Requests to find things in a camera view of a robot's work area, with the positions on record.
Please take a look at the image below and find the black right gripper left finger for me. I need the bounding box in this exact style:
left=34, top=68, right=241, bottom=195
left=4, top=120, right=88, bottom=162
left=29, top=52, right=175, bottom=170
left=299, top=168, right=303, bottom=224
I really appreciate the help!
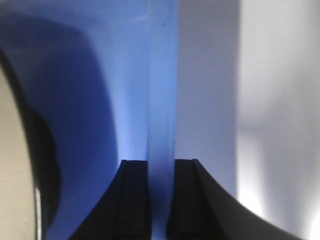
left=71, top=160, right=152, bottom=240

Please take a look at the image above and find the blue plastic tray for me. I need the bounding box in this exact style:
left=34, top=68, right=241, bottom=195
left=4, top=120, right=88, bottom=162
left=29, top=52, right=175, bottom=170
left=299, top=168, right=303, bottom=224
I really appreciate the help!
left=0, top=0, right=179, bottom=240

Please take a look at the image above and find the beige plate with black rim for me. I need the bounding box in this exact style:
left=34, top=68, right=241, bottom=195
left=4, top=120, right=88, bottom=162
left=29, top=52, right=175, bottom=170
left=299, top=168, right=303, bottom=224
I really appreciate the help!
left=0, top=53, right=61, bottom=240

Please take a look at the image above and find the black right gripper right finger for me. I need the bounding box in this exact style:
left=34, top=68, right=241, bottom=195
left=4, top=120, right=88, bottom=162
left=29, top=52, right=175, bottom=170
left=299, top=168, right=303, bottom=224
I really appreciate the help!
left=166, top=159, right=297, bottom=240

